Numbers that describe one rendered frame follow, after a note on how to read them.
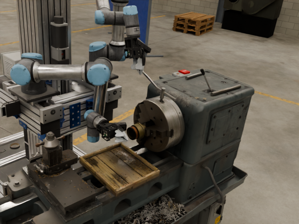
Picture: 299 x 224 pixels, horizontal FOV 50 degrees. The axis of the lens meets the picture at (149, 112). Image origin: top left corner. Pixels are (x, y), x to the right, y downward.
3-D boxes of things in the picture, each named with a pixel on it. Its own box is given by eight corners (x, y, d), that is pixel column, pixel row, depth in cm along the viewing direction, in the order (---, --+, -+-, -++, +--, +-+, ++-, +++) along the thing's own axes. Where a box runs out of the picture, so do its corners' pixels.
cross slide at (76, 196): (53, 157, 177) (52, 150, 175) (96, 200, 150) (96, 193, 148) (23, 167, 167) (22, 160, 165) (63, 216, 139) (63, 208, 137)
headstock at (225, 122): (195, 112, 259) (203, 66, 242) (245, 138, 229) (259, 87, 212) (139, 132, 222) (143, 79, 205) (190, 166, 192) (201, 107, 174)
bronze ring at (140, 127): (138, 118, 184) (125, 123, 178) (149, 125, 178) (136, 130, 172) (137, 132, 188) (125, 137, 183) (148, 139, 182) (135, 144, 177)
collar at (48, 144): (54, 138, 159) (54, 132, 157) (62, 145, 154) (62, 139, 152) (39, 142, 154) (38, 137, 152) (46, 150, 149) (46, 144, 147)
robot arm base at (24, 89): (16, 88, 196) (14, 73, 192) (38, 83, 207) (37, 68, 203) (29, 97, 188) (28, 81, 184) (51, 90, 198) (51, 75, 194)
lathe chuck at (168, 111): (140, 130, 209) (148, 87, 193) (174, 157, 191) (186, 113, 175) (130, 134, 204) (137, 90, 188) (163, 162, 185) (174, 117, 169)
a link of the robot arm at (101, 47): (88, 58, 231) (88, 39, 225) (107, 58, 234) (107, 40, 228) (89, 63, 221) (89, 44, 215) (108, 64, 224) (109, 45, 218)
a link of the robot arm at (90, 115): (93, 119, 198) (94, 106, 194) (103, 126, 191) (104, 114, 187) (82, 122, 193) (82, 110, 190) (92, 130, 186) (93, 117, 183)
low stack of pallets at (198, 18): (188, 25, 1046) (190, 11, 1027) (213, 30, 1010) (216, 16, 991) (171, 30, 947) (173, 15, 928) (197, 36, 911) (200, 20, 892)
